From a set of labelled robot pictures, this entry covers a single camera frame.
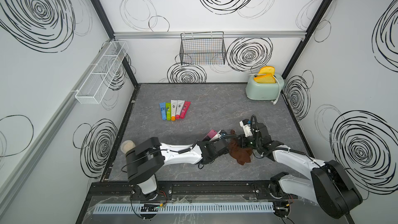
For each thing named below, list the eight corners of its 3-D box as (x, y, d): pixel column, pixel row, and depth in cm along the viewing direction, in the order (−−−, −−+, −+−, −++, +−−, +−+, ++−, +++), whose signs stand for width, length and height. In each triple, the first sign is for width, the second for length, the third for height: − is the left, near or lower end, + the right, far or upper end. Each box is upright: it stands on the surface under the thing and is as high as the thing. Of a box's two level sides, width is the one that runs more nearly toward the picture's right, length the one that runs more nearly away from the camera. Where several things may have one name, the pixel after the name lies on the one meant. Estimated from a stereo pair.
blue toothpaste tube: (159, 120, 102) (158, 118, 99) (160, 105, 110) (159, 102, 108) (166, 119, 102) (165, 117, 100) (166, 104, 110) (165, 102, 108)
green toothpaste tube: (166, 120, 102) (165, 118, 99) (166, 105, 110) (166, 102, 107) (170, 120, 102) (170, 117, 100) (171, 105, 110) (170, 102, 108)
